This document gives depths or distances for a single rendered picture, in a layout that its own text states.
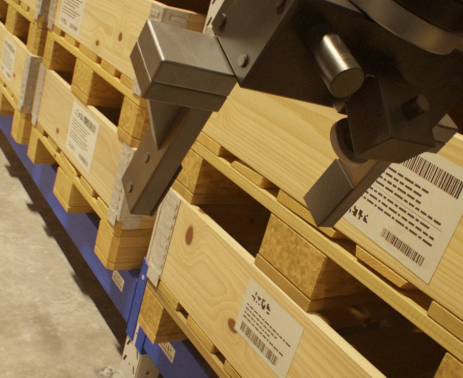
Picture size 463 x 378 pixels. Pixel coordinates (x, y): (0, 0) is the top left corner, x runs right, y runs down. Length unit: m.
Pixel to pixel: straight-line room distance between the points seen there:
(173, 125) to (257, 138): 0.72
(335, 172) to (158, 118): 0.15
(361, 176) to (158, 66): 0.17
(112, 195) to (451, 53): 1.28
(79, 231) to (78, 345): 0.36
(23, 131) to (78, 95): 0.57
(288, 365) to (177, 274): 0.35
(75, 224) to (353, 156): 1.67
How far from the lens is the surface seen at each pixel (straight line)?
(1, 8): 2.88
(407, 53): 0.29
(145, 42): 0.26
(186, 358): 1.36
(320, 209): 0.39
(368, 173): 0.37
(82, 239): 1.87
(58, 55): 2.04
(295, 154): 0.93
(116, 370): 1.68
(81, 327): 1.82
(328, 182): 0.39
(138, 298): 1.54
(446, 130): 0.37
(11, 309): 1.85
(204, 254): 1.13
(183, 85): 0.26
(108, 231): 1.54
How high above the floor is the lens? 1.06
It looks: 19 degrees down
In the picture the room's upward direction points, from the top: 16 degrees clockwise
